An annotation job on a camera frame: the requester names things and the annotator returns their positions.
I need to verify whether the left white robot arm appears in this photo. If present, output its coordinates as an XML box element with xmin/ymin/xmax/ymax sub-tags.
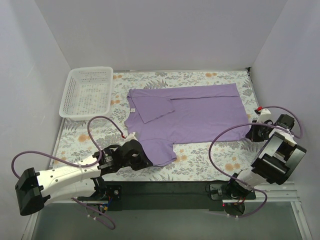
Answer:
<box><xmin>14</xmin><ymin>139</ymin><xmax>153</xmax><ymax>216</ymax></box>

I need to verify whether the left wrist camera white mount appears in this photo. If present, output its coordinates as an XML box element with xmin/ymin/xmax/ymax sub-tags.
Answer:
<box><xmin>123</xmin><ymin>132</ymin><xmax>138</xmax><ymax>142</ymax></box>

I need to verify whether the purple t shirt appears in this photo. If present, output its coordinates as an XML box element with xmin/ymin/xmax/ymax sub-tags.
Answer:
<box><xmin>124</xmin><ymin>83</ymin><xmax>250</xmax><ymax>166</ymax></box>

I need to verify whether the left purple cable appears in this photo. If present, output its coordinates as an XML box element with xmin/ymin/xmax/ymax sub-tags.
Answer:
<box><xmin>11</xmin><ymin>115</ymin><xmax>127</xmax><ymax>230</ymax></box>

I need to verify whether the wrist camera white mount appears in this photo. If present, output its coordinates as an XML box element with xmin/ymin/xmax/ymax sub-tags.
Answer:
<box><xmin>252</xmin><ymin>106</ymin><xmax>272</xmax><ymax>124</ymax></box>
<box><xmin>123</xmin><ymin>132</ymin><xmax>138</xmax><ymax>142</ymax></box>

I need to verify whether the aluminium frame rail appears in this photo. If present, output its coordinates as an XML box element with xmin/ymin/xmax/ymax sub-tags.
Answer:
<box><xmin>23</xmin><ymin>182</ymin><xmax>312</xmax><ymax>240</ymax></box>

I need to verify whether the floral table cloth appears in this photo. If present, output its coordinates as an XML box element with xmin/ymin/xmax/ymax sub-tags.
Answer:
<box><xmin>50</xmin><ymin>70</ymin><xmax>262</xmax><ymax>181</ymax></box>

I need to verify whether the white plastic basket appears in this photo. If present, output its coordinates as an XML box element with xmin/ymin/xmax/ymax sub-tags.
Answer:
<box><xmin>59</xmin><ymin>66</ymin><xmax>114</xmax><ymax>121</ymax></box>

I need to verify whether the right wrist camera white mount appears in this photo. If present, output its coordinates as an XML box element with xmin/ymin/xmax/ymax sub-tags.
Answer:
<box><xmin>252</xmin><ymin>106</ymin><xmax>272</xmax><ymax>124</ymax></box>

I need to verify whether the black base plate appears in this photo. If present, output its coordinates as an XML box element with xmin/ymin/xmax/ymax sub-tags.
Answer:
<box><xmin>78</xmin><ymin>180</ymin><xmax>256</xmax><ymax>214</ymax></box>

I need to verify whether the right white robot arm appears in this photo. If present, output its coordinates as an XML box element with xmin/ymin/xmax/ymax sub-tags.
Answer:
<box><xmin>224</xmin><ymin>113</ymin><xmax>307</xmax><ymax>199</ymax></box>

